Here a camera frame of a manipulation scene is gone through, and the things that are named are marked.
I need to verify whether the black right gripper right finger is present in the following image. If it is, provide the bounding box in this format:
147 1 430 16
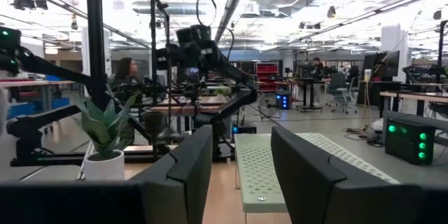
270 125 424 224

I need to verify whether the grey-green office chair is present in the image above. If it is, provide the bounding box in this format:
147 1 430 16
325 72 358 115

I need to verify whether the standing person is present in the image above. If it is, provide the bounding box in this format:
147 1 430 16
310 57 326 106

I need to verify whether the seated person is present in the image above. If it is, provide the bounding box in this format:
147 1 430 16
111 57 143 94

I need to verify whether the blue storage bin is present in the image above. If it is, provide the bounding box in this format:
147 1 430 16
6 97 71 120

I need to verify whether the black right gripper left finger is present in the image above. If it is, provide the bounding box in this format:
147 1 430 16
129 124 214 224

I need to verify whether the green snake plant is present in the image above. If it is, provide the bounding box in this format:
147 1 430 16
75 92 141 160

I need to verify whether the black candle stick holder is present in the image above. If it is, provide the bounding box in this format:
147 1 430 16
141 111 168 164

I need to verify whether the thin black stand pole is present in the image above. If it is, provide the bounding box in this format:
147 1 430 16
149 0 159 113

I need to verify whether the black computer monitor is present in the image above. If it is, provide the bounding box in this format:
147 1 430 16
361 50 401 82

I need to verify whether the black round floor fan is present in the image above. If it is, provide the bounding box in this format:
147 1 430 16
258 93 281 120

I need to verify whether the green perforated metal shelf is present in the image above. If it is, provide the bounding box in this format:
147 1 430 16
233 132 401 224

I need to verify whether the white plant pot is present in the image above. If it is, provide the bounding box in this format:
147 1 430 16
83 149 126 182

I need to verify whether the blue-lit computer tower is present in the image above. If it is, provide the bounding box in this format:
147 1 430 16
275 90 292 111

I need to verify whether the black computer box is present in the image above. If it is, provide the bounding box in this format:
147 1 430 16
384 111 437 167

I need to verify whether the red storage rack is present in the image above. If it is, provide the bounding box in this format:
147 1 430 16
255 62 280 94

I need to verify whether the black vertical frame post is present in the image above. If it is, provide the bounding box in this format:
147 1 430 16
85 0 107 111

